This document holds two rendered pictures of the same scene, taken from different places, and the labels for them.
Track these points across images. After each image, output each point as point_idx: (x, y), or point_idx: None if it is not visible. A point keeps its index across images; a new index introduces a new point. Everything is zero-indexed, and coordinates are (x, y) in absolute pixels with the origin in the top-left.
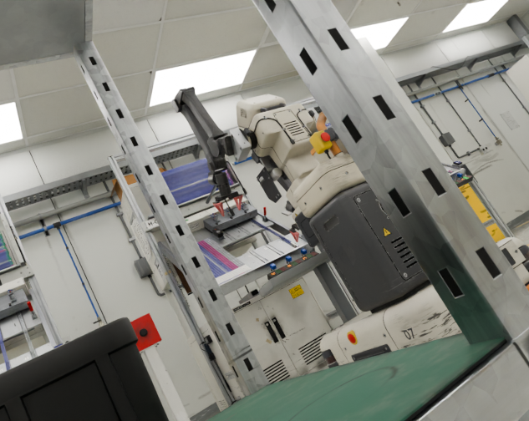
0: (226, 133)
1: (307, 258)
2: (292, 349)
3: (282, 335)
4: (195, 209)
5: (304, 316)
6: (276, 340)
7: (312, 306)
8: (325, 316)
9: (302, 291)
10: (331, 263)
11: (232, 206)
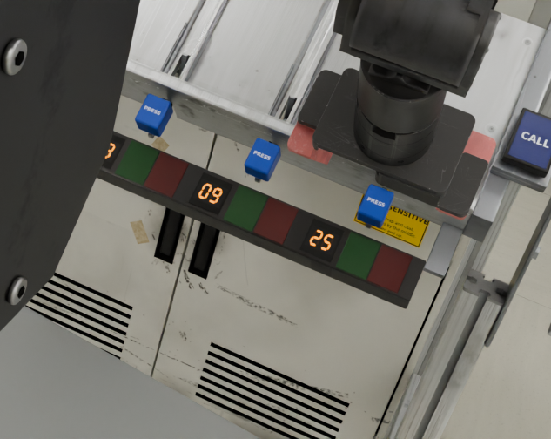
0: None
1: (323, 256)
2: (192, 325)
3: (197, 262)
4: None
5: (333, 300)
6: (164, 253)
7: (399, 309)
8: (407, 374)
9: (417, 239)
10: (470, 365)
11: None
